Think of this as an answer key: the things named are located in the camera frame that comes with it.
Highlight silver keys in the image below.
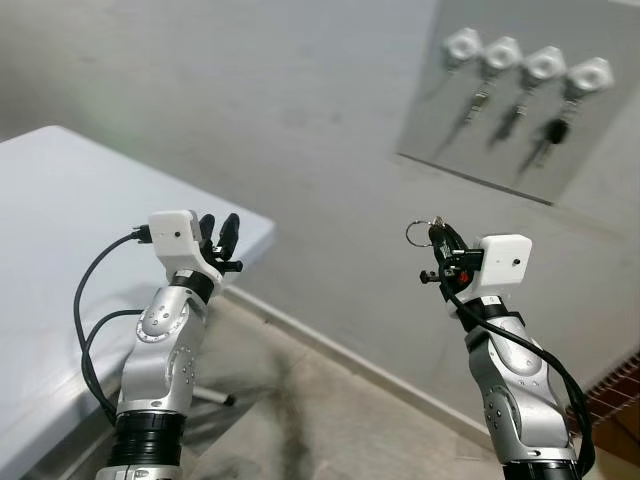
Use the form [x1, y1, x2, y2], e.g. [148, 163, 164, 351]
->
[405, 217, 446, 249]

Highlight silver hanging key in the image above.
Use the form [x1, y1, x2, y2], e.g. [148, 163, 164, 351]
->
[470, 74, 497, 119]
[510, 82, 537, 123]

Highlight black hanging key fob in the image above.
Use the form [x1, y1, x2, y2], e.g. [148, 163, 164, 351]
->
[545, 97, 586, 151]

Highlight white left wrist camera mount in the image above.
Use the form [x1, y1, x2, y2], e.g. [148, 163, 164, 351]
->
[148, 210, 223, 286]

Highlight grey wall key board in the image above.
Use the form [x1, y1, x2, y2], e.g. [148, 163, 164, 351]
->
[397, 0, 640, 207]

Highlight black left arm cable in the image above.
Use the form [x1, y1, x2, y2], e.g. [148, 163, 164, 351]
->
[73, 228, 153, 426]

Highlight white metal table frame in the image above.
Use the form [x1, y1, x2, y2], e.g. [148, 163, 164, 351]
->
[188, 386, 237, 408]

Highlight white plastic wall hook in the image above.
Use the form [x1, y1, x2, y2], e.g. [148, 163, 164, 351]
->
[443, 28, 483, 69]
[566, 57, 615, 99]
[482, 36, 523, 76]
[524, 45, 567, 85]

